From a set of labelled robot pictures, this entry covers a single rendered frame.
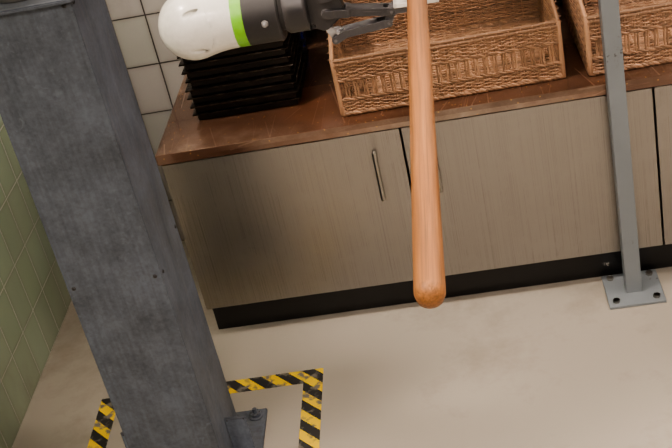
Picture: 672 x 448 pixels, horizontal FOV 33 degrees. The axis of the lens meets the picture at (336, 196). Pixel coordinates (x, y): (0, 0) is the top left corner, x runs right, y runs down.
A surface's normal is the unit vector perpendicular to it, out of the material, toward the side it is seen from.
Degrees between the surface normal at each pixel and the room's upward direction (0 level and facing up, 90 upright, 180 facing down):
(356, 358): 0
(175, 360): 90
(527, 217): 90
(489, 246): 90
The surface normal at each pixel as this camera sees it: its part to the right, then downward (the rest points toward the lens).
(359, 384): -0.20, -0.85
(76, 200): -0.03, 0.51
